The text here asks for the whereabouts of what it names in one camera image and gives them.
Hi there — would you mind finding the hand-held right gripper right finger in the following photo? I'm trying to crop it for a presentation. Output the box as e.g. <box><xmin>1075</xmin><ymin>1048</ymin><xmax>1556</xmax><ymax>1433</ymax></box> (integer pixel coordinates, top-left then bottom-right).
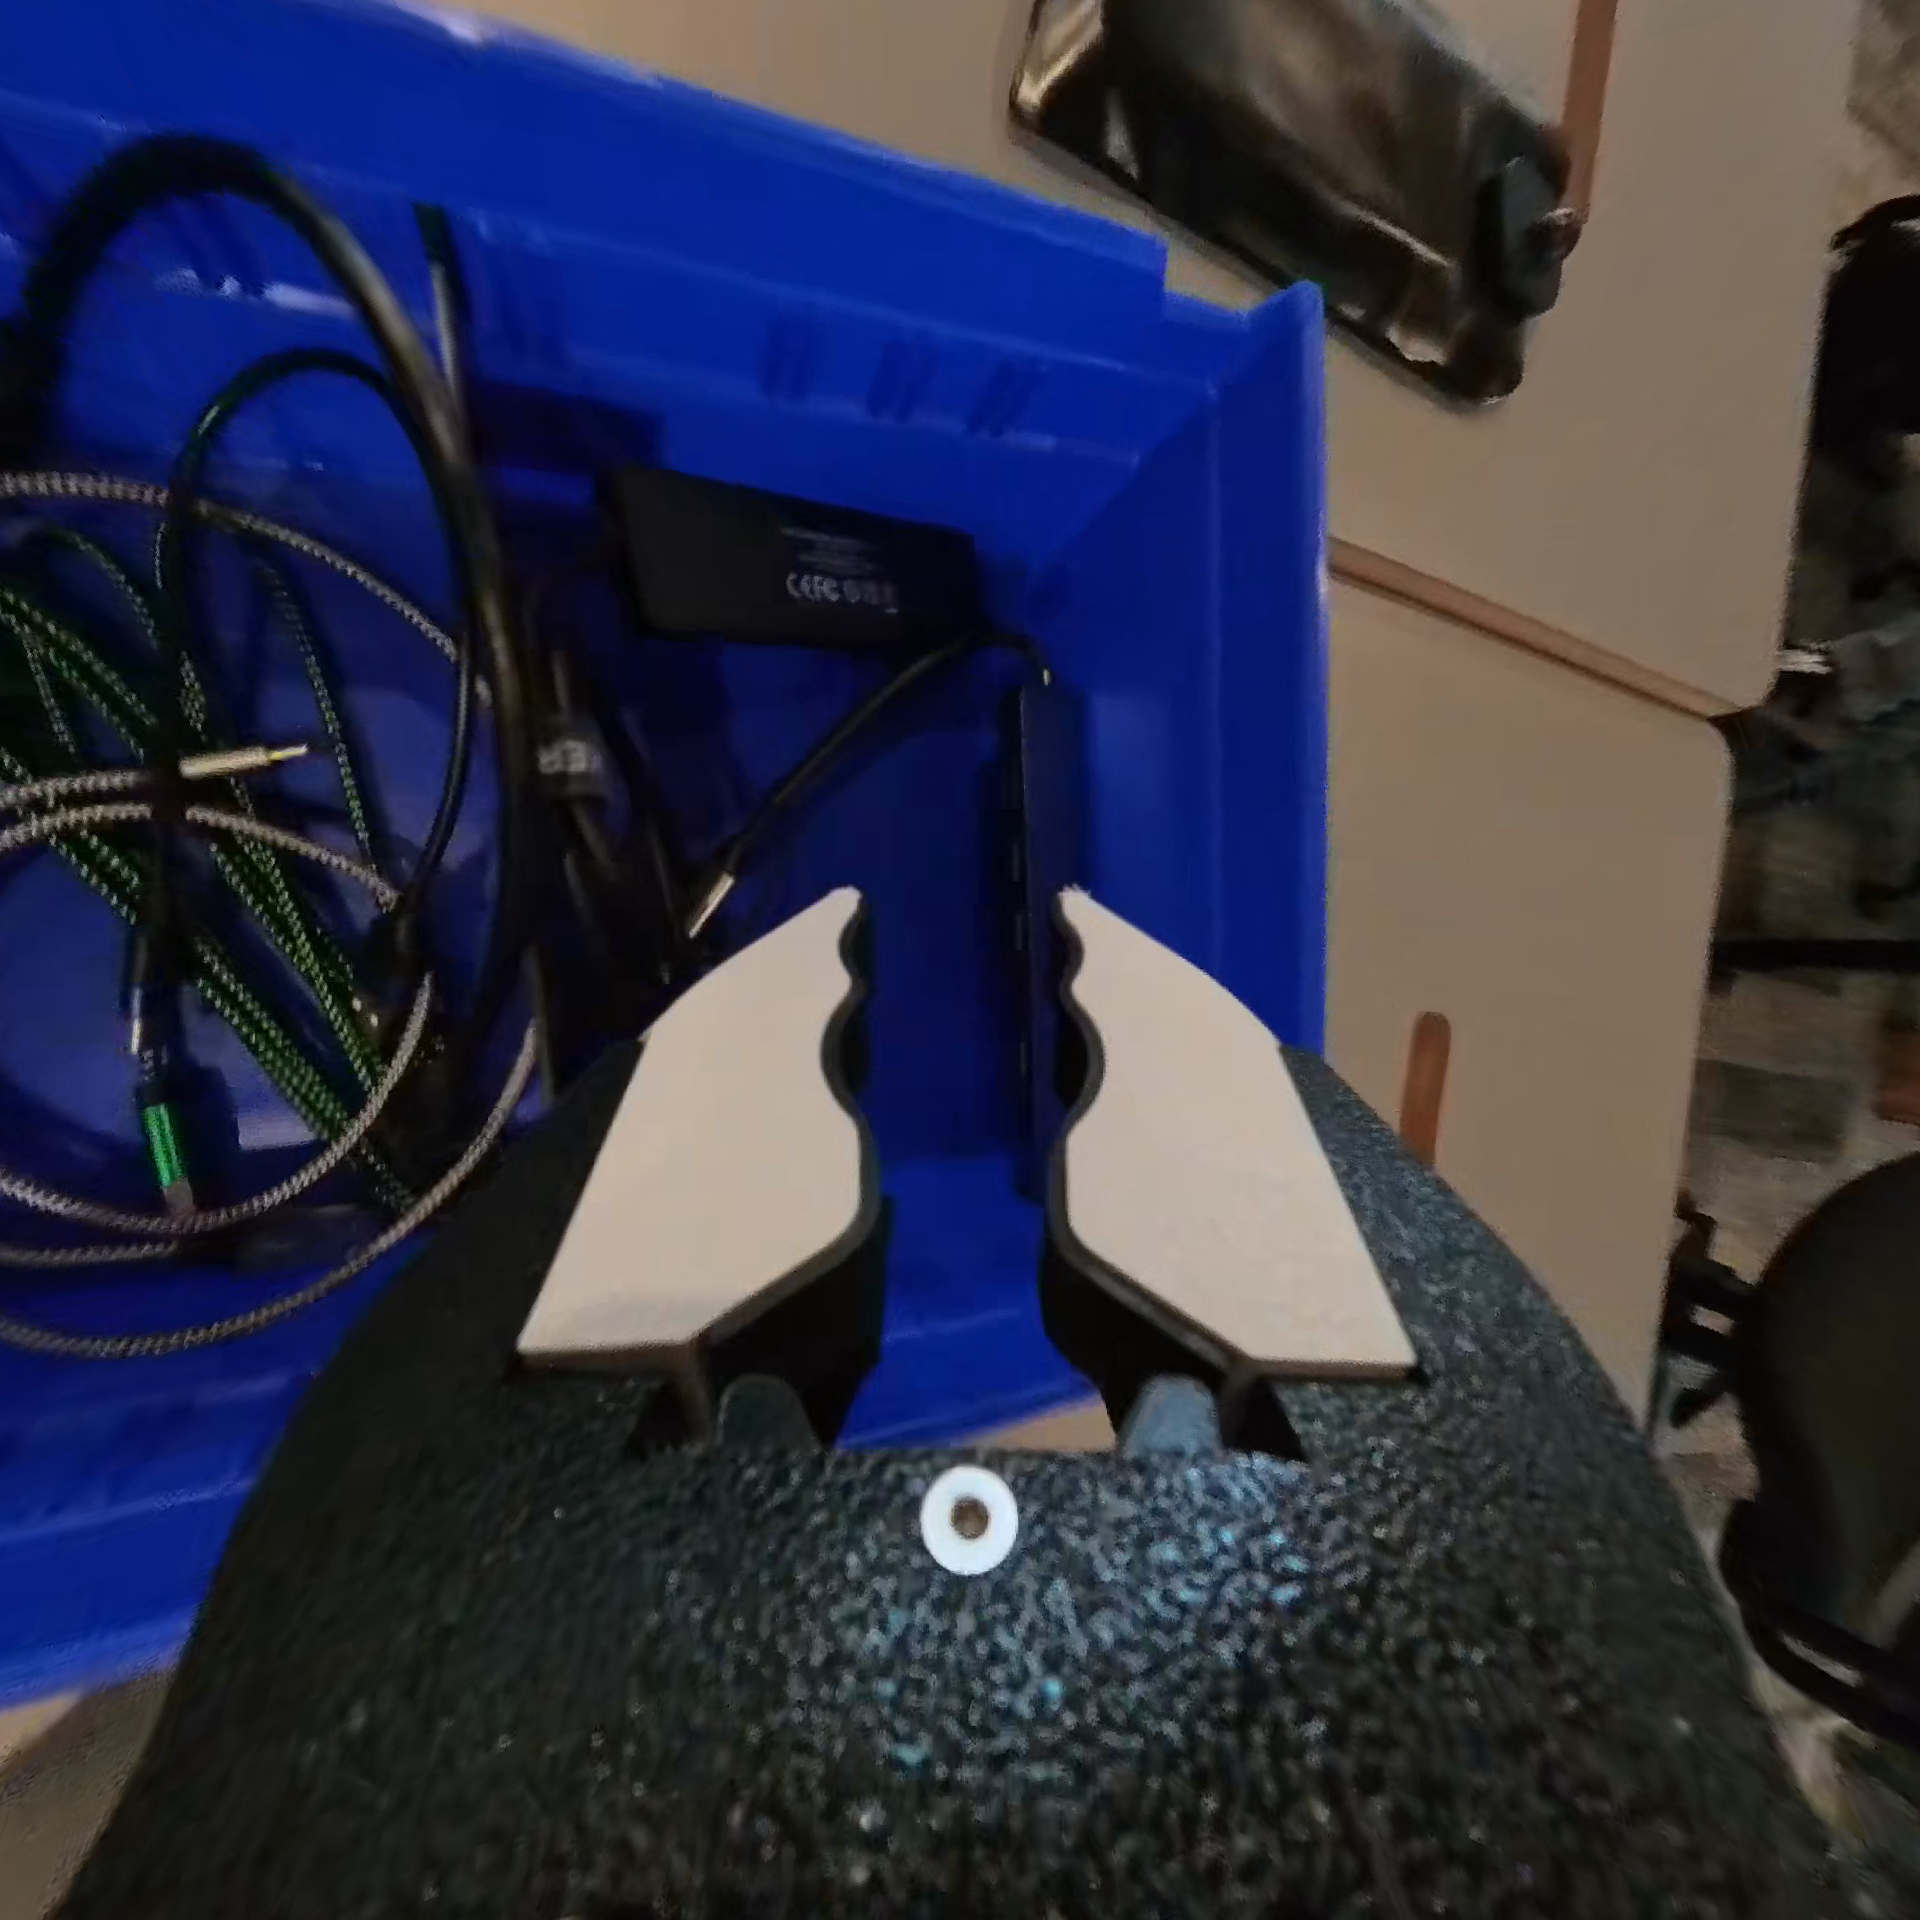
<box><xmin>1037</xmin><ymin>887</ymin><xmax>1420</xmax><ymax>1452</ymax></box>

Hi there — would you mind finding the black cable with strap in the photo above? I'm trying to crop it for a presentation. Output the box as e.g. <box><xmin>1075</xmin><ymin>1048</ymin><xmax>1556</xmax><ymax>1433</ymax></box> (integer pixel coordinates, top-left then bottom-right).
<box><xmin>517</xmin><ymin>600</ymin><xmax>693</xmax><ymax>1081</ymax></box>

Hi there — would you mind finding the green braided cable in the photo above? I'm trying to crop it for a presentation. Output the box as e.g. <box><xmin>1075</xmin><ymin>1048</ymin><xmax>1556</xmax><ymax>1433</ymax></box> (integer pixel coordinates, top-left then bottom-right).
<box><xmin>0</xmin><ymin>577</ymin><xmax>436</xmax><ymax>1226</ymax></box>

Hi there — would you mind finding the black office chair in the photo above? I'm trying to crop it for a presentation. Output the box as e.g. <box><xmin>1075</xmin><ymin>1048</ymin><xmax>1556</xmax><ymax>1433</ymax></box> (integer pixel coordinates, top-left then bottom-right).
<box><xmin>1649</xmin><ymin>1146</ymin><xmax>1920</xmax><ymax>1793</ymax></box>

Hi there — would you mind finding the blue plastic bin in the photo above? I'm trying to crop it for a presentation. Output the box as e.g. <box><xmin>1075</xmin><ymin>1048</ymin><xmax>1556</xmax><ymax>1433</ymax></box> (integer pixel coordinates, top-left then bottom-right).
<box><xmin>0</xmin><ymin>0</ymin><xmax>1332</xmax><ymax>1710</ymax></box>

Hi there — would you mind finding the grey braided cable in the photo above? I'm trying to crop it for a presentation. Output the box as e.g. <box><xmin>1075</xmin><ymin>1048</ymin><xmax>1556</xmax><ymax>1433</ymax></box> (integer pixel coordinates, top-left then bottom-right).
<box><xmin>0</xmin><ymin>467</ymin><xmax>546</xmax><ymax>1358</ymax></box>

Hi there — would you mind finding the black USB cable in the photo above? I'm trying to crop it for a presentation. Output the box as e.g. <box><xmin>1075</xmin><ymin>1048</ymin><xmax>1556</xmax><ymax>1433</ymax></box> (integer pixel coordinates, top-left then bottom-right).
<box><xmin>29</xmin><ymin>130</ymin><xmax>518</xmax><ymax>1060</ymax></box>

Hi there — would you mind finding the black USB hub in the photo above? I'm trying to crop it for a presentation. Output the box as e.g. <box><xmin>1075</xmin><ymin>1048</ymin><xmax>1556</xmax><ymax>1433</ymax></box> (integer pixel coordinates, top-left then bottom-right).
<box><xmin>682</xmin><ymin>621</ymin><xmax>1054</xmax><ymax>945</ymax></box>

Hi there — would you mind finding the thin black cable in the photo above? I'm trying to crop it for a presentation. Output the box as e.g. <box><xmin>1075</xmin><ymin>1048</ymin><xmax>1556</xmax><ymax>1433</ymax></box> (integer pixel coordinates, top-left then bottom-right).
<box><xmin>128</xmin><ymin>349</ymin><xmax>484</xmax><ymax>1081</ymax></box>

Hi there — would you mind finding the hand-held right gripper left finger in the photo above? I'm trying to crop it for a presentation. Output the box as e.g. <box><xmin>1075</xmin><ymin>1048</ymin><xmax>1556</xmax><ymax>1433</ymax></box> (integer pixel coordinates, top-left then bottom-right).
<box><xmin>512</xmin><ymin>887</ymin><xmax>895</xmax><ymax>1449</ymax></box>

